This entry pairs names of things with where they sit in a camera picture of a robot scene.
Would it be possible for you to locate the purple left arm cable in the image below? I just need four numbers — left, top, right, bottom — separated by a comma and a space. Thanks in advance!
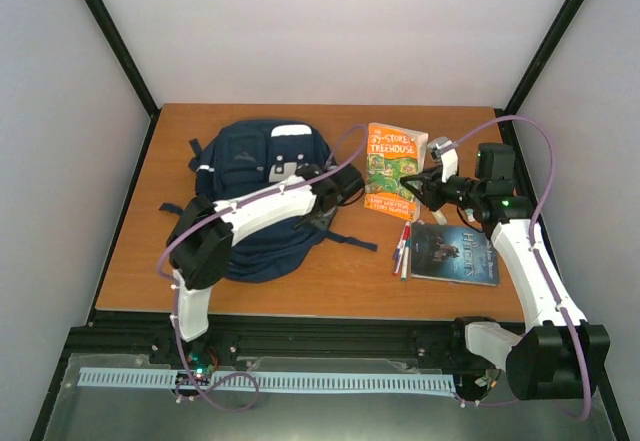
158, 124, 370, 412

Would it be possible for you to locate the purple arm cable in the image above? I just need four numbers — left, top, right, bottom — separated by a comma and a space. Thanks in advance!
444, 115, 599, 420
158, 124, 370, 412

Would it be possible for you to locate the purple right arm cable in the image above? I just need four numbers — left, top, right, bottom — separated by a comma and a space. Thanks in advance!
444, 115, 599, 420

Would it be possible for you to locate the yellow highlighter pen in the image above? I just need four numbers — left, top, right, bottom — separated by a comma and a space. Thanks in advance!
432, 210, 448, 225

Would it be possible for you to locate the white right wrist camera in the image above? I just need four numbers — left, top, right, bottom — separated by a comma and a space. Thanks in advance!
427, 137, 459, 183

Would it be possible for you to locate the purple cap whiteboard marker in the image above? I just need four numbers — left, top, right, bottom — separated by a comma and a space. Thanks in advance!
393, 239, 406, 261

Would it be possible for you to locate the navy blue backpack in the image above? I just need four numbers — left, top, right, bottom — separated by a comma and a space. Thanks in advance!
160, 119, 378, 291

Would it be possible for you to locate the light blue slotted cable duct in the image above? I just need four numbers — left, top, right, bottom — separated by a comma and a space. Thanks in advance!
77, 367, 456, 397

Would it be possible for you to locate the orange Treehouse book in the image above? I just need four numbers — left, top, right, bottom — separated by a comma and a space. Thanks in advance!
364, 123, 429, 222

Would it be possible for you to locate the red cap whiteboard marker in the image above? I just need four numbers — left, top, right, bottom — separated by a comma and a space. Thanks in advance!
392, 221, 411, 275

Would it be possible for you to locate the green cap whiteboard marker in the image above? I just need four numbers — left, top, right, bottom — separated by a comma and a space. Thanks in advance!
400, 233, 411, 281

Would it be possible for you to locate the black aluminium frame rail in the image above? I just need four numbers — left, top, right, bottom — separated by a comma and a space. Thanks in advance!
63, 311, 490, 372

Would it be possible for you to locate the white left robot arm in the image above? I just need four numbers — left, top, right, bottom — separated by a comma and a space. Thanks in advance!
157, 163, 364, 364

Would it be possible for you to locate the dark blue Wuthering Heights book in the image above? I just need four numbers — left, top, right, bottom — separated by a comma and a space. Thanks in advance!
410, 221, 500, 287

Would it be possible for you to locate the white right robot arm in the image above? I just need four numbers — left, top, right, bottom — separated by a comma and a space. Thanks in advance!
401, 137, 610, 402

